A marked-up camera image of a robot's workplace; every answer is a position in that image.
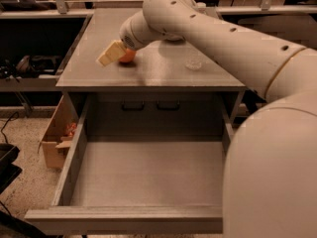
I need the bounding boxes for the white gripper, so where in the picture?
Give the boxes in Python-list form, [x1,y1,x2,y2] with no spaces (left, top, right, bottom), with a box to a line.
[96,11,165,66]

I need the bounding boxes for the orange fruit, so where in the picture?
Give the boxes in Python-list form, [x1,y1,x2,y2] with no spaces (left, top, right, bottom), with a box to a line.
[119,49,137,63]

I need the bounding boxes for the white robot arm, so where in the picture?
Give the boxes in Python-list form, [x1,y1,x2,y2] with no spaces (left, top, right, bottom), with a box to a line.
[98,0,317,238]

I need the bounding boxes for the grey cabinet with top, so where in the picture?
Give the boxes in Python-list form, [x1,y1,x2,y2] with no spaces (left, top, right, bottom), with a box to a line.
[57,9,245,137]

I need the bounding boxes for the open grey top drawer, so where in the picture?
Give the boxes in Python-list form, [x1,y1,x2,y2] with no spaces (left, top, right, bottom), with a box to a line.
[26,96,232,235]

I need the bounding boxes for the white ceramic bowl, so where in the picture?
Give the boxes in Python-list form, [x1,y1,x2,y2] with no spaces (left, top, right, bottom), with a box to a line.
[165,36,185,42]

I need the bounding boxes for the clear plastic water bottle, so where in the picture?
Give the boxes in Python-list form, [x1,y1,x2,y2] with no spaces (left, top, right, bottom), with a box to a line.
[184,2,207,71]

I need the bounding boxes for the black headphones on shelf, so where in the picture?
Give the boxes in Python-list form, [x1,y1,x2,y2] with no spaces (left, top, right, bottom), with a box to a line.
[0,56,62,79]

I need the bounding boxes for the cardboard box on floor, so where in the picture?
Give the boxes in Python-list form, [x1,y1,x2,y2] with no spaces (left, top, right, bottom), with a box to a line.
[41,96,78,169]

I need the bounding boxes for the black drawer handle left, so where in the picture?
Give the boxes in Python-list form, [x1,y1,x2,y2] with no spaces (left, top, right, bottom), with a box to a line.
[121,102,145,111]

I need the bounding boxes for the black drawer handle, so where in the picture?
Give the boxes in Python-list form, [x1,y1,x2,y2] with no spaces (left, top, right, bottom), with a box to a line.
[157,101,180,111]
[121,102,145,111]

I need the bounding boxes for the black drawer handle right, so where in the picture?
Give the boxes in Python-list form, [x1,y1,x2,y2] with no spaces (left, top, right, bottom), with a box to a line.
[157,101,180,111]

